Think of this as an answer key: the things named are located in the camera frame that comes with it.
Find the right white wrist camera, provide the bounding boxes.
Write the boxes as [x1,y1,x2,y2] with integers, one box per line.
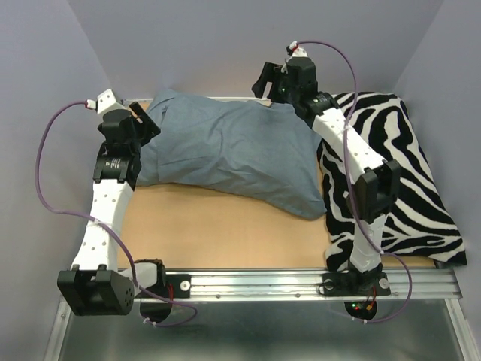
[286,41,308,59]

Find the zebra print pillow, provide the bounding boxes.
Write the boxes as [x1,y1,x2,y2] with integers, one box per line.
[317,91,468,272]

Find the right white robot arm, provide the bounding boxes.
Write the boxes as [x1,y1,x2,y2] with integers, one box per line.
[252,57,401,297]

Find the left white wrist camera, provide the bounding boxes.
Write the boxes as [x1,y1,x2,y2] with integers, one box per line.
[97,89,125,117]

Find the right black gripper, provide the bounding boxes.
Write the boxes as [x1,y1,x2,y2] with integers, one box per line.
[251,62,298,105]

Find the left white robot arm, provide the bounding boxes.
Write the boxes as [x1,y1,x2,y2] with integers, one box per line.
[57,102,168,316]

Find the aluminium mounting rail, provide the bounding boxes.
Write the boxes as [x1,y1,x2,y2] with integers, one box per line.
[166,268,462,302]

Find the blue grey pillowcase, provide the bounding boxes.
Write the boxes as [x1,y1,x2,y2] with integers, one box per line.
[137,89,326,220]

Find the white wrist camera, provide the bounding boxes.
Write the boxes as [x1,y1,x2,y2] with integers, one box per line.
[286,41,308,59]
[97,89,125,117]

